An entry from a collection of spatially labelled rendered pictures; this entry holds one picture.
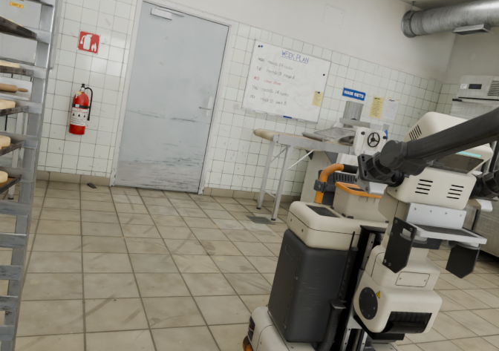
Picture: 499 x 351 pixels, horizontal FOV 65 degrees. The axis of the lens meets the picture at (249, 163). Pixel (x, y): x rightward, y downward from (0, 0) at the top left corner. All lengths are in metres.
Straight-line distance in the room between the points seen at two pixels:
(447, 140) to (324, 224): 0.64
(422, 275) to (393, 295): 0.14
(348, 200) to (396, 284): 0.37
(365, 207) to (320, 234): 0.23
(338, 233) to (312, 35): 3.98
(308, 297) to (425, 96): 5.28
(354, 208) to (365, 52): 4.32
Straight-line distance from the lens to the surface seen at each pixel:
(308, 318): 1.65
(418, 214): 1.33
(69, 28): 4.46
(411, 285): 1.46
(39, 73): 1.14
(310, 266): 1.54
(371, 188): 1.24
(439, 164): 1.34
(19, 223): 1.22
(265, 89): 4.93
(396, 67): 6.13
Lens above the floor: 1.16
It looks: 8 degrees down
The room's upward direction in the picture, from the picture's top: 12 degrees clockwise
